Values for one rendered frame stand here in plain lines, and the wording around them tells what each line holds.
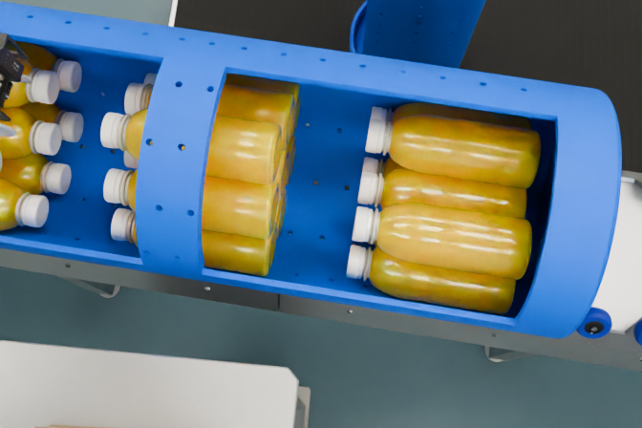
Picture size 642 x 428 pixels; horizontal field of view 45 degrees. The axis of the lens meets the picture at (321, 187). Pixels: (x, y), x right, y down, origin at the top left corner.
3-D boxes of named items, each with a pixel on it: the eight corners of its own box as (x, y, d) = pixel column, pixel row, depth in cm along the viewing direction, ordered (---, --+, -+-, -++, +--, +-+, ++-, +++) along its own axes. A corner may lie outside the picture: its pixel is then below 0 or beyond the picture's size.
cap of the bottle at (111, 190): (124, 164, 87) (109, 162, 87) (116, 197, 86) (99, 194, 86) (132, 178, 91) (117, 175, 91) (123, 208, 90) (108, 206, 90)
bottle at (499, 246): (527, 210, 88) (374, 186, 89) (537, 233, 82) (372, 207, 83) (514, 265, 91) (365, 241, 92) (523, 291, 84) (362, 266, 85)
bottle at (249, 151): (285, 130, 88) (134, 107, 89) (279, 118, 81) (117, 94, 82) (275, 189, 88) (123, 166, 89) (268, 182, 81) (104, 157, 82)
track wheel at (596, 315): (618, 320, 95) (615, 308, 97) (581, 313, 96) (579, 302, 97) (607, 344, 98) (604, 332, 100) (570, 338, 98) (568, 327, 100)
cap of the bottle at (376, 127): (381, 145, 87) (366, 143, 87) (379, 159, 91) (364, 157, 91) (386, 115, 88) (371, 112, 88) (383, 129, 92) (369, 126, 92)
